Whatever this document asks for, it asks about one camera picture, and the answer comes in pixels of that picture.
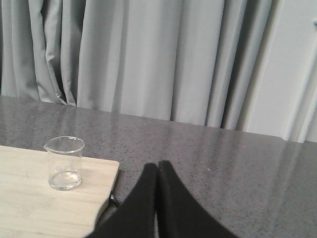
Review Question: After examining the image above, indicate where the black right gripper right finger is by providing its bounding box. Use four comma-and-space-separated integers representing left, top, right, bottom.
158, 161, 237, 238

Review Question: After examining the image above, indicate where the grey curtain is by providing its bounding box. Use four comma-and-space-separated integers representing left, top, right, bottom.
0, 0, 317, 143

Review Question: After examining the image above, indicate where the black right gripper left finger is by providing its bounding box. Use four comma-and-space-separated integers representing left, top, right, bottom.
87, 163, 158, 238

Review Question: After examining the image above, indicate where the wooden cutting board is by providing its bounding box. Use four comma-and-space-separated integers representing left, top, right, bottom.
0, 146, 119, 238

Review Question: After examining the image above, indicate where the small glass beaker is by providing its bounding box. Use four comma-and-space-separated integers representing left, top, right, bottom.
44, 136, 85, 191

